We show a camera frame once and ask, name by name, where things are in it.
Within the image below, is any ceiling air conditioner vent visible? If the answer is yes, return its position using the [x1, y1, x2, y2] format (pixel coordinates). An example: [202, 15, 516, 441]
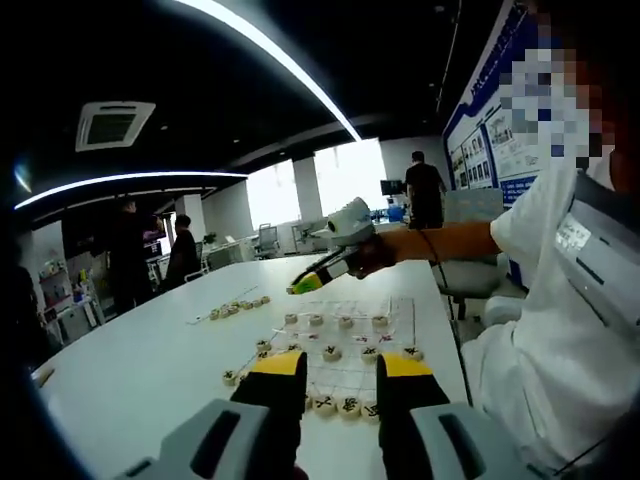
[74, 101, 158, 153]

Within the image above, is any clear grid chessboard sheet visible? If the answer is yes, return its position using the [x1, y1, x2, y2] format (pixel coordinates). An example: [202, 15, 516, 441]
[239, 295, 418, 417]

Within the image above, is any person's right hand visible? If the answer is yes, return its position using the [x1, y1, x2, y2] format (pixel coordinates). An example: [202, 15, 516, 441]
[347, 233, 399, 281]

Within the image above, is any clear plastic strip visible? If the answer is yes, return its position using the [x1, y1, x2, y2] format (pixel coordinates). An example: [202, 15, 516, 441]
[184, 284, 260, 327]

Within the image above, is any white display cabinet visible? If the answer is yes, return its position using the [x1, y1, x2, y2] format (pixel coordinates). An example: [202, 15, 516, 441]
[37, 249, 106, 342]

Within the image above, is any set of arranged chess pieces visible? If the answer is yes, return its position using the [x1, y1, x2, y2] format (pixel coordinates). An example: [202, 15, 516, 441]
[221, 310, 426, 426]

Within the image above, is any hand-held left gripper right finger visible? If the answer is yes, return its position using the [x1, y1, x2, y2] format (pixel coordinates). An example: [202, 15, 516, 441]
[375, 352, 554, 480]

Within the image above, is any person's white shirt torso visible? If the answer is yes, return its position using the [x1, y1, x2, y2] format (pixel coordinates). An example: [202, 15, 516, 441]
[459, 164, 640, 474]

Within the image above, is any long curved ceiling light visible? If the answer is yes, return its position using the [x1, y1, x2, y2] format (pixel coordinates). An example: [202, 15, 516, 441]
[174, 0, 363, 143]
[13, 171, 250, 212]

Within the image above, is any grey chest-worn device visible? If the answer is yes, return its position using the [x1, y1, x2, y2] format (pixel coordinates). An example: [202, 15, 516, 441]
[554, 172, 640, 347]

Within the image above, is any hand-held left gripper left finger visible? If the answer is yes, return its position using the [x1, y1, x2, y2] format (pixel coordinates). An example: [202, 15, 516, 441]
[112, 351, 308, 480]

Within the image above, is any grey mesh office chair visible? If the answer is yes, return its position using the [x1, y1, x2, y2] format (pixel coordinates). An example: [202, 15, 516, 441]
[257, 223, 279, 259]

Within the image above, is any black cable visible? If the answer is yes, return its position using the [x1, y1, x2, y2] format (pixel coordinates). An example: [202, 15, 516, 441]
[552, 429, 632, 476]
[418, 227, 457, 321]

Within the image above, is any white office table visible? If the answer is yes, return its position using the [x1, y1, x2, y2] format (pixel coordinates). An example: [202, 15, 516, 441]
[292, 222, 351, 256]

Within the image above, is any blue white wall poster board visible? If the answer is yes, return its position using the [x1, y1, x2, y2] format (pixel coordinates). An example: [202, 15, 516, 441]
[442, 0, 544, 209]

